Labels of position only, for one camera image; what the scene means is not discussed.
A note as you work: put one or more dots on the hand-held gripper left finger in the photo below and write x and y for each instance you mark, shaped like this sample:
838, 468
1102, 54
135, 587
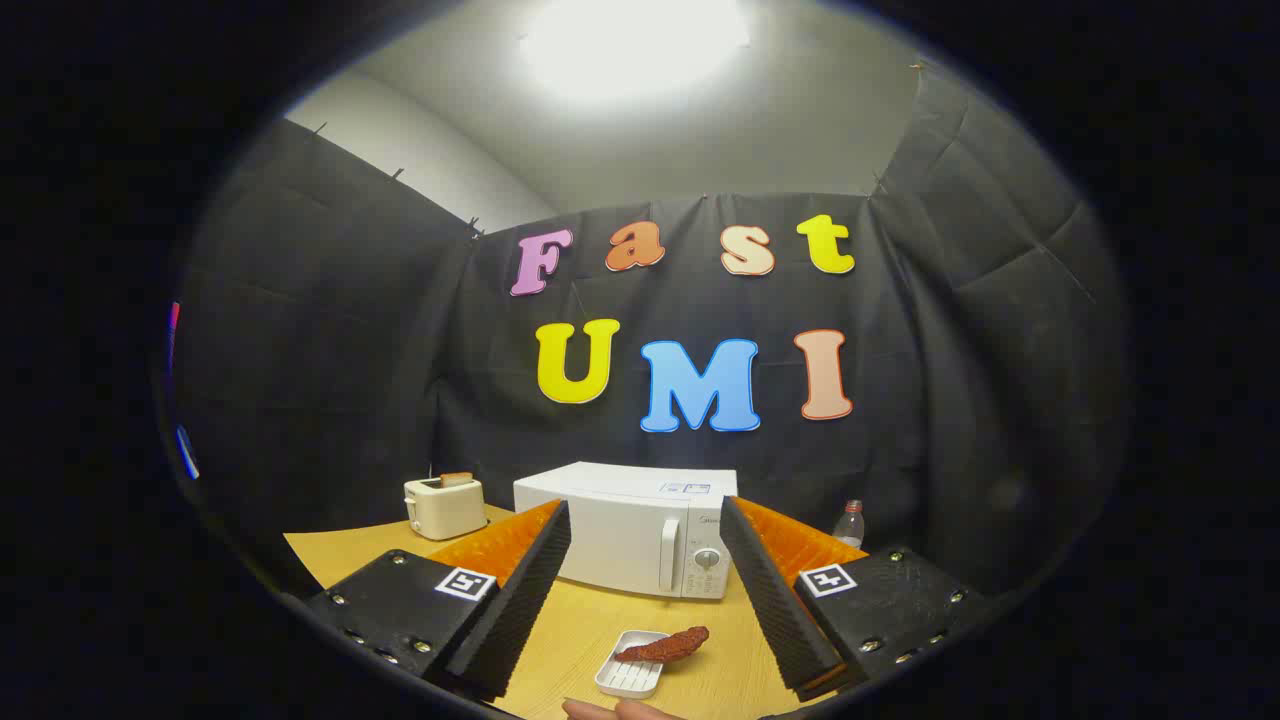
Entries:
525, 590

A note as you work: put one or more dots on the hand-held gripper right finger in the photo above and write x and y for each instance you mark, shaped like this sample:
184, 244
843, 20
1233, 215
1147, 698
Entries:
765, 590

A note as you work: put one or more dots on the white toaster oven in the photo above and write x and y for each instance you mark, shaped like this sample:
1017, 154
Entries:
620, 530

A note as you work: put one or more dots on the brown cooked meat piece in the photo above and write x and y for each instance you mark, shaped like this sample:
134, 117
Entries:
665, 647

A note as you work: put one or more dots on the cream slot toaster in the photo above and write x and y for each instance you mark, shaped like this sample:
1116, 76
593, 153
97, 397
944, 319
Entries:
445, 510

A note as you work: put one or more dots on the clear plastic bottle red label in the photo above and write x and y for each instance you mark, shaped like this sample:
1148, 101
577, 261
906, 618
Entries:
850, 525

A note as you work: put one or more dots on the toast slice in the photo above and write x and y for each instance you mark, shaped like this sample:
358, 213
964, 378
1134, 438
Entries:
457, 480

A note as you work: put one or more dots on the white ribbed rectangular dish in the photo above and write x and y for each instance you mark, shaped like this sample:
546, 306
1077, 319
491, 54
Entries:
625, 680

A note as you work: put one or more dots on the ceiling light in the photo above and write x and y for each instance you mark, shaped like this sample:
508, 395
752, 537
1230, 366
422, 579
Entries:
630, 45

